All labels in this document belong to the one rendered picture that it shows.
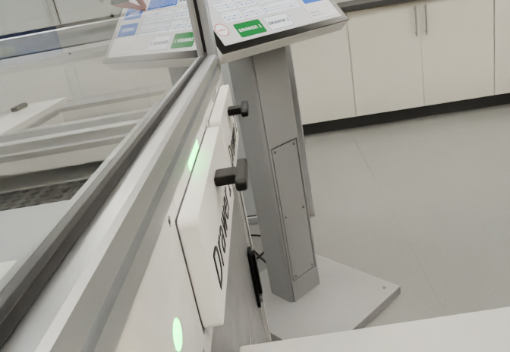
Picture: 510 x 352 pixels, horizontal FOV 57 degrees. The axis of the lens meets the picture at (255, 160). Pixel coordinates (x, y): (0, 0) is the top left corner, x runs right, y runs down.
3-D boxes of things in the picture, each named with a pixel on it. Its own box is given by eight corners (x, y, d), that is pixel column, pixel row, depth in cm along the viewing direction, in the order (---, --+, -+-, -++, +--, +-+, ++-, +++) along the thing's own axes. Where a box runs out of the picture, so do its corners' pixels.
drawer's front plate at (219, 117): (238, 135, 98) (228, 83, 95) (234, 189, 71) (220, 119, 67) (230, 136, 98) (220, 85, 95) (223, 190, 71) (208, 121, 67)
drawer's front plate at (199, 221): (234, 196, 69) (218, 124, 65) (223, 329, 41) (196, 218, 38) (221, 197, 69) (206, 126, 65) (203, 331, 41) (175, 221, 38)
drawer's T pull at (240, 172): (248, 167, 56) (246, 155, 55) (247, 191, 49) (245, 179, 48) (218, 171, 56) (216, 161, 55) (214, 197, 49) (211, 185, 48)
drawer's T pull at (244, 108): (249, 107, 85) (247, 99, 85) (248, 117, 78) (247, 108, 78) (229, 110, 85) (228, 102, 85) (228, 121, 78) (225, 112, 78)
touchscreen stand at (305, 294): (401, 293, 168) (376, -2, 135) (319, 369, 142) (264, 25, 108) (299, 253, 205) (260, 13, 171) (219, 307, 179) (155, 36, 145)
